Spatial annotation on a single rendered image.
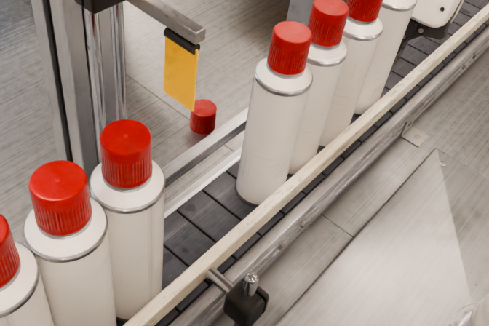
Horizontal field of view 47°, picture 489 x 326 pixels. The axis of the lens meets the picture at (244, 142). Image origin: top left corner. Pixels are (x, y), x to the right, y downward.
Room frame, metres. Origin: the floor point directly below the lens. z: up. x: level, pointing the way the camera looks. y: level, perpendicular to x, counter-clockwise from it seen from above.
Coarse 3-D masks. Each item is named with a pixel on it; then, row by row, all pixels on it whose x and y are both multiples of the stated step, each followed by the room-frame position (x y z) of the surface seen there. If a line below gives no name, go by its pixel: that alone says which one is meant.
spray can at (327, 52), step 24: (336, 0) 0.45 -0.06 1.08; (312, 24) 0.44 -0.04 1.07; (336, 24) 0.43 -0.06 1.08; (312, 48) 0.43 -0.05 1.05; (336, 48) 0.44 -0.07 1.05; (312, 72) 0.42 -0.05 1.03; (336, 72) 0.43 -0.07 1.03; (312, 96) 0.42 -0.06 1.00; (312, 120) 0.42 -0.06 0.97; (312, 144) 0.43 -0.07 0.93
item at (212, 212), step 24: (480, 0) 0.89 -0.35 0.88; (456, 24) 0.80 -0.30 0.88; (408, 48) 0.71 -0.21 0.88; (432, 48) 0.72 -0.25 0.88; (456, 48) 0.73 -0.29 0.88; (408, 72) 0.65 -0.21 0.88; (432, 72) 0.66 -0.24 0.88; (408, 96) 0.60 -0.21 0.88; (384, 120) 0.54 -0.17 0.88; (360, 144) 0.51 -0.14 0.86; (216, 192) 0.38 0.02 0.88; (168, 216) 0.34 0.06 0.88; (192, 216) 0.34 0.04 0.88; (216, 216) 0.35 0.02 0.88; (240, 216) 0.35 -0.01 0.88; (168, 240) 0.31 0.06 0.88; (192, 240) 0.32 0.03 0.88; (216, 240) 0.32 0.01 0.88; (168, 264) 0.28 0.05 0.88
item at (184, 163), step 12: (240, 120) 0.41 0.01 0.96; (216, 132) 0.39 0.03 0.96; (228, 132) 0.39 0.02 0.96; (240, 132) 0.41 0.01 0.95; (204, 144) 0.37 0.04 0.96; (216, 144) 0.37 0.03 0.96; (180, 156) 0.35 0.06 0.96; (192, 156) 0.35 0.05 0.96; (204, 156) 0.36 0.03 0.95; (168, 168) 0.33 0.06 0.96; (180, 168) 0.33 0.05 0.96; (192, 168) 0.35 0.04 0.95; (168, 180) 0.32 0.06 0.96
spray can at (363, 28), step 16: (352, 0) 0.49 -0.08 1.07; (368, 0) 0.48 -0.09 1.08; (352, 16) 0.48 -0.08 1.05; (368, 16) 0.48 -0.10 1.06; (352, 32) 0.47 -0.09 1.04; (368, 32) 0.48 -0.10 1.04; (352, 48) 0.47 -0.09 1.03; (368, 48) 0.48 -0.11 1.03; (352, 64) 0.47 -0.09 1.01; (368, 64) 0.48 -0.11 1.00; (352, 80) 0.47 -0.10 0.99; (336, 96) 0.47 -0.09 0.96; (352, 96) 0.48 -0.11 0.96; (336, 112) 0.47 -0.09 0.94; (352, 112) 0.48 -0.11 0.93; (336, 128) 0.47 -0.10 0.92; (320, 144) 0.47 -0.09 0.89
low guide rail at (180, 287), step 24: (480, 24) 0.78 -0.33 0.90; (384, 96) 0.55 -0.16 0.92; (360, 120) 0.49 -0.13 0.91; (336, 144) 0.45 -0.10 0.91; (312, 168) 0.41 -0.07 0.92; (288, 192) 0.37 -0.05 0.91; (264, 216) 0.33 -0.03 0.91; (240, 240) 0.31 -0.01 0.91; (192, 264) 0.27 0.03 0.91; (216, 264) 0.28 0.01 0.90; (168, 288) 0.24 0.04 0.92; (192, 288) 0.25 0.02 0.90; (144, 312) 0.22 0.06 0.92; (168, 312) 0.23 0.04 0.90
